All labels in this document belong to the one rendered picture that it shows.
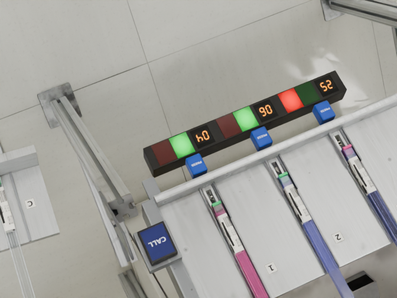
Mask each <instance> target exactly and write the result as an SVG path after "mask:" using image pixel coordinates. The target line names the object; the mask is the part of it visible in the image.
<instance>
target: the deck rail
mask: <svg viewBox="0 0 397 298"><path fill-rule="evenodd" d="M141 206H142V217H143V219H144V221H145V223H146V226H147V227H150V226H152V225H155V224H157V223H159V222H161V221H163V218H162V216H161V213H160V211H159V209H158V207H157V204H156V203H155V200H154V199H151V200H148V201H146V202H144V203H141ZM166 269H167V272H168V274H169V276H170V279H171V281H172V283H173V285H174V287H175V289H176V292H177V294H178V296H179V298H200V297H199V295H198V292H197V290H196V288H195V286H194V284H193V282H192V280H191V278H190V275H189V273H188V271H187V269H186V267H185V265H184V263H183V261H182V260H181V261H179V262H177V263H175V264H172V265H170V266H168V267H166Z"/></svg>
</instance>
